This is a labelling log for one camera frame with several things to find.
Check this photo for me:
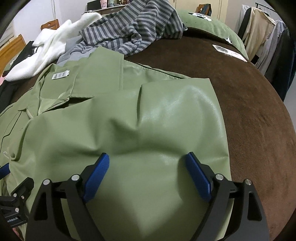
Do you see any green leather jacket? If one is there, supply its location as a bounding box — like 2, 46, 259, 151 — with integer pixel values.
1, 47, 230, 240

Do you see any clothes rack with garments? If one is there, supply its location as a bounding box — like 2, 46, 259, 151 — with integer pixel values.
237, 5, 295, 100

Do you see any chair with clothes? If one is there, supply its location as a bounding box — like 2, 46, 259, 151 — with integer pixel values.
196, 4, 212, 16

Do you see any black garment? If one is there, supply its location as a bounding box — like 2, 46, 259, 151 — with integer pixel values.
1, 41, 36, 111

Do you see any wooden headboard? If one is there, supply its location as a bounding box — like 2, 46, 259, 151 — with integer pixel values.
0, 34, 26, 75

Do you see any white fleece garment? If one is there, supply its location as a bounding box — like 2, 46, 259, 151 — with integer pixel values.
4, 12, 103, 82

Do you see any wooden chair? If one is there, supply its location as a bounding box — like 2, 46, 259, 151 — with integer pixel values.
41, 19, 60, 30

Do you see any white card on bed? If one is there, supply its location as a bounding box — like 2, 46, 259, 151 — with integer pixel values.
212, 44, 247, 62

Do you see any grey striped sweater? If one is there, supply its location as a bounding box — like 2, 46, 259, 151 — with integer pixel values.
57, 1, 187, 66

